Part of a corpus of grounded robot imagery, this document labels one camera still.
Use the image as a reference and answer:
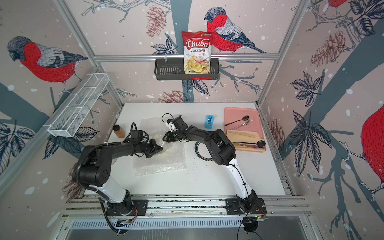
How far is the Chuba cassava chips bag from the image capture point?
0.85 metres

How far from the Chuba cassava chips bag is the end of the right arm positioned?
1.01 ft

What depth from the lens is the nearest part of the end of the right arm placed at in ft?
2.60

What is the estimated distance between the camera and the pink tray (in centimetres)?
106

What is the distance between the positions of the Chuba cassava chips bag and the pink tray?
0.40m

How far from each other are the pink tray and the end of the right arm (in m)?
0.38
